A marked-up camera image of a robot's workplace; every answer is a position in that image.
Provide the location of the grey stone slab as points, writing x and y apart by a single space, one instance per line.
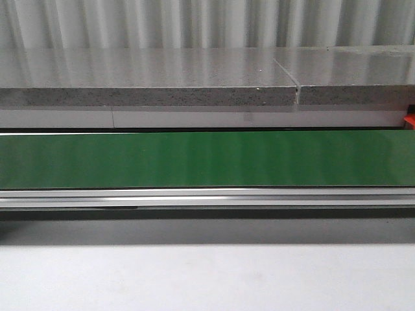
281 78

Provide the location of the green conveyor belt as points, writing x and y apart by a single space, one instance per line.
208 159

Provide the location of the red plastic part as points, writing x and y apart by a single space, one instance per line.
409 119

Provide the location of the white curtain backdrop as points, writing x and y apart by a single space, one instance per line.
205 24

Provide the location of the aluminium conveyor side rail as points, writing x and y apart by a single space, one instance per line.
208 199

